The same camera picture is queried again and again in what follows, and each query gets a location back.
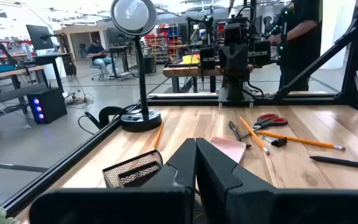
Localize red handled scissors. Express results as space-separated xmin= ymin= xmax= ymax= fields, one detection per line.
xmin=239 ymin=116 xmax=270 ymax=156

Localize black mesh desk organizer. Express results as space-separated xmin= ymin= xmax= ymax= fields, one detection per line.
xmin=102 ymin=149 xmax=165 ymax=189

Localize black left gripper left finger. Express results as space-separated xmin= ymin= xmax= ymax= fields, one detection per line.
xmin=29 ymin=138 xmax=197 ymax=224

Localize floor cable bundle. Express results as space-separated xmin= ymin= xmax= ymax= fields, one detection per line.
xmin=63 ymin=74 xmax=95 ymax=110

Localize red-handled scissors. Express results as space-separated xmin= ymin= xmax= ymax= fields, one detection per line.
xmin=240 ymin=113 xmax=288 ymax=139

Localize black lamp cable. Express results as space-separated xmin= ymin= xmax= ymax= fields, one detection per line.
xmin=78 ymin=98 xmax=142 ymax=136

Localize pink sticky note pad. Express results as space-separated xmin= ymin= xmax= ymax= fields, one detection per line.
xmin=209 ymin=136 xmax=247 ymax=164

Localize red and blue bin rack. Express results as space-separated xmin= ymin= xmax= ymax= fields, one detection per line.
xmin=144 ymin=24 xmax=180 ymax=65

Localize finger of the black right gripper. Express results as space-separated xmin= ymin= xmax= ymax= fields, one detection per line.
xmin=253 ymin=40 xmax=272 ymax=68
xmin=199 ymin=46 xmax=216 ymax=71

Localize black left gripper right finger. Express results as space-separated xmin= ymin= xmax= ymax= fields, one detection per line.
xmin=196 ymin=138 xmax=358 ymax=224

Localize black pen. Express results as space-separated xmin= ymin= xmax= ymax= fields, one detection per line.
xmin=227 ymin=120 xmax=252 ymax=149
xmin=309 ymin=155 xmax=358 ymax=171

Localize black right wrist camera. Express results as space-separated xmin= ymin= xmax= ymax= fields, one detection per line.
xmin=224 ymin=23 xmax=246 ymax=46

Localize black binder clip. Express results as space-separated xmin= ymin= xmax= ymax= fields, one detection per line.
xmin=262 ymin=135 xmax=288 ymax=149

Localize black gooseneck desk lamp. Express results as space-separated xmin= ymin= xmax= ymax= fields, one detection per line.
xmin=109 ymin=0 xmax=163 ymax=133

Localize black computer monitor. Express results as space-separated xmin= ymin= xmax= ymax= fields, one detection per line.
xmin=25 ymin=24 xmax=55 ymax=51

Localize black computer tower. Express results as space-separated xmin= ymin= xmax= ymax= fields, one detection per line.
xmin=26 ymin=86 xmax=68 ymax=125

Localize orange pencil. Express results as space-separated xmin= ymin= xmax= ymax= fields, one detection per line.
xmin=256 ymin=130 xmax=346 ymax=152
xmin=153 ymin=123 xmax=165 ymax=149

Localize yellow block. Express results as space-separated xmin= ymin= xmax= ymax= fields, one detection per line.
xmin=181 ymin=54 xmax=201 ymax=65

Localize black metal table frame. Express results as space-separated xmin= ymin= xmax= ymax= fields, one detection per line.
xmin=0 ymin=0 xmax=358 ymax=218

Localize seated person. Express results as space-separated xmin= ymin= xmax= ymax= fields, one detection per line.
xmin=86 ymin=37 xmax=115 ymax=80

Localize black background desk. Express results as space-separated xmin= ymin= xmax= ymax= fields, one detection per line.
xmin=32 ymin=52 xmax=71 ymax=91

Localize long wooden workbench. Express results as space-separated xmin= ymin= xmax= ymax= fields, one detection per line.
xmin=0 ymin=64 xmax=47 ymax=94

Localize standing person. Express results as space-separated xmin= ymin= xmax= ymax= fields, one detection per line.
xmin=267 ymin=0 xmax=323 ymax=91

